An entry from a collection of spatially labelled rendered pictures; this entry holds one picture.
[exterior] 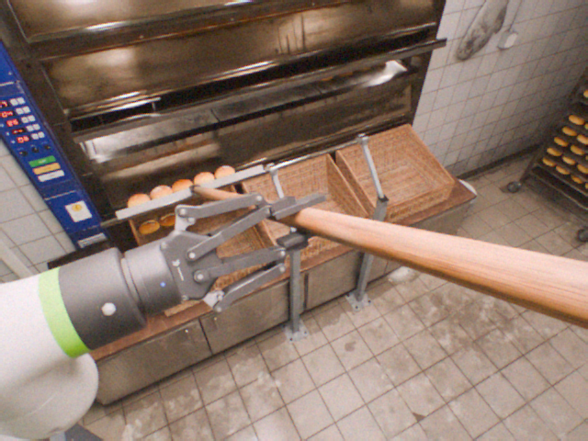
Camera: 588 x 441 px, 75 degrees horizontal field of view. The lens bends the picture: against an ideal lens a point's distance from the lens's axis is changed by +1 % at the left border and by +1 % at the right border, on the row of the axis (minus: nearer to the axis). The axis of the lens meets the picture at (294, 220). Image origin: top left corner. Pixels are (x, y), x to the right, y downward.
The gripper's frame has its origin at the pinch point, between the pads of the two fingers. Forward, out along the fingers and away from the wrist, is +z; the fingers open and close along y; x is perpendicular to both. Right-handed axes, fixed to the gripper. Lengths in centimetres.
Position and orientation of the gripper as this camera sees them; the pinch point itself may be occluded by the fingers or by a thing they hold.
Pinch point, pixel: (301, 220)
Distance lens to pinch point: 47.7
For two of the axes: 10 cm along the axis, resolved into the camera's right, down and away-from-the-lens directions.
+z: 8.8, -3.5, 3.2
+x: 3.8, 1.1, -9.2
